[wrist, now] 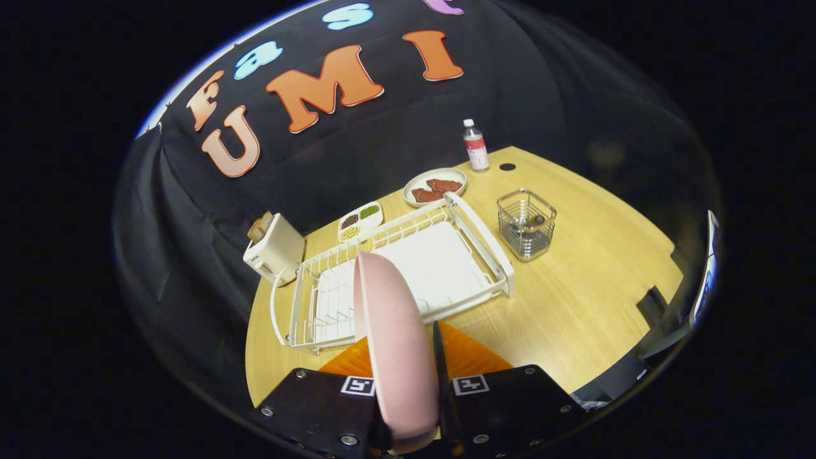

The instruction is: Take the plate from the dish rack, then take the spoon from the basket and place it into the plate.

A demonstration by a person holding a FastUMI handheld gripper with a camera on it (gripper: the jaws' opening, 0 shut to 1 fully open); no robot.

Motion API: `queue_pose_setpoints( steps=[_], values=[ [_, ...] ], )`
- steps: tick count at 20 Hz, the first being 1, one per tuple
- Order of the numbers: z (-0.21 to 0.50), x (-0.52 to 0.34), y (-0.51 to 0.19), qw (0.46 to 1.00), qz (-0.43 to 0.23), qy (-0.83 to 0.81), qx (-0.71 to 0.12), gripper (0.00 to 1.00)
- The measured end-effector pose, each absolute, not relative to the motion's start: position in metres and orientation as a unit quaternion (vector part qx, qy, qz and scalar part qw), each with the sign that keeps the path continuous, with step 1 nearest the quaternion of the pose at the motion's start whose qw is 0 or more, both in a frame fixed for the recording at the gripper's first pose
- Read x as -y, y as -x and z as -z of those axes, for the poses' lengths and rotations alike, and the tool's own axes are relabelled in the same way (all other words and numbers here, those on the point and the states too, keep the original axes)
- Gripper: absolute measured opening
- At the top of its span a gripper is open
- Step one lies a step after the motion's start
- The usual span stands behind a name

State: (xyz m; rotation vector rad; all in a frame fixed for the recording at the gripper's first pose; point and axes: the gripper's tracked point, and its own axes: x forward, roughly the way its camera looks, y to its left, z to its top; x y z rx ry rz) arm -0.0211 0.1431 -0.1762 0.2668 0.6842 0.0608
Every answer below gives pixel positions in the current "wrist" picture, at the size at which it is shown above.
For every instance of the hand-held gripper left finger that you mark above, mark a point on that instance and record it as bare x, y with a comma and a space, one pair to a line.
319, 411

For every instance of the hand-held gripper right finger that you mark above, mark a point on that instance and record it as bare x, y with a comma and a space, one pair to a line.
443, 382

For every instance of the pink plate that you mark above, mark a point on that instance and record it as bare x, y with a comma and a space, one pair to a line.
395, 344

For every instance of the white dish rack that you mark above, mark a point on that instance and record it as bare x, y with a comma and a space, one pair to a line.
440, 261

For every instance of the white plate with meat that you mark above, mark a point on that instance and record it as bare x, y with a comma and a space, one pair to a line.
456, 175

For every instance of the white toaster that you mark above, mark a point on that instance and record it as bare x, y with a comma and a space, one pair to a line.
277, 252

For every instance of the white divided bean tray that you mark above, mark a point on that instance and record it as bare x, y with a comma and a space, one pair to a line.
360, 222

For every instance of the red meat piece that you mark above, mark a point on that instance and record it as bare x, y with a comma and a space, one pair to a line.
426, 196
445, 185

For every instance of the brown toast slice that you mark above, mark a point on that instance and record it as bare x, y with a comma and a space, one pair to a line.
266, 221
256, 233

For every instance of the clear water bottle red label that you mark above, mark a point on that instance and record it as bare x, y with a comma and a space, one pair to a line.
476, 150

